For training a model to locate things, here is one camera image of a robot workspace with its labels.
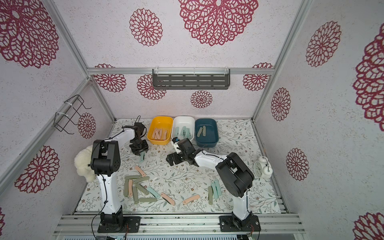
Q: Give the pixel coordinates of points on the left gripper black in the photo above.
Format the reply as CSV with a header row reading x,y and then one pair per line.
x,y
137,152

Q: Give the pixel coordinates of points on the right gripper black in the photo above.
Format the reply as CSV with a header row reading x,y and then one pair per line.
x,y
177,156

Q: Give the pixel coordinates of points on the pink fruit knife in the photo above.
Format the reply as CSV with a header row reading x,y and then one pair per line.
x,y
160,134
168,199
142,173
190,199
164,134
155,134
130,187

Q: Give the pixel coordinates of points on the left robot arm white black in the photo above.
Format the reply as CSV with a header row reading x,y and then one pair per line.
x,y
106,161

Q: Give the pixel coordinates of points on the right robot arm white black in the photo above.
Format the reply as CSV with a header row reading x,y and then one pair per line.
x,y
234,173

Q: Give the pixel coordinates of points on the yellow plastic storage box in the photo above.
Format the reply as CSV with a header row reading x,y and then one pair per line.
x,y
164,123

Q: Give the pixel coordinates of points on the white plastic storage box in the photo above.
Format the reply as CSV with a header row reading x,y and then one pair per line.
x,y
180,121

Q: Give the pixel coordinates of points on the dark teal storage box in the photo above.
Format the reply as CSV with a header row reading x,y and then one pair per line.
x,y
212,135

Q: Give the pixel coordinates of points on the white plush teddy bear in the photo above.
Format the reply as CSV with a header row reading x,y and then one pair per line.
x,y
82,163

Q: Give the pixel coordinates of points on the white twin-bell alarm clock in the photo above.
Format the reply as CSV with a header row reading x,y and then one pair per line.
x,y
262,168

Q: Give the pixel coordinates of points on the grey wall shelf rack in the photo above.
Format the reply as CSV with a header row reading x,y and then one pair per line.
x,y
191,80

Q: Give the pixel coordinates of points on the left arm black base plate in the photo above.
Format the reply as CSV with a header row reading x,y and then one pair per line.
x,y
119,224

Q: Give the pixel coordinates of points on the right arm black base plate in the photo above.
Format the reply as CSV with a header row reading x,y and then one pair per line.
x,y
233,224

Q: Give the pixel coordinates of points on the black wire wall rack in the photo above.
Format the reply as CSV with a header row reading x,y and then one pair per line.
x,y
65,117

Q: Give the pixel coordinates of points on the aluminium front rail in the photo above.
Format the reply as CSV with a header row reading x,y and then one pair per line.
x,y
180,224

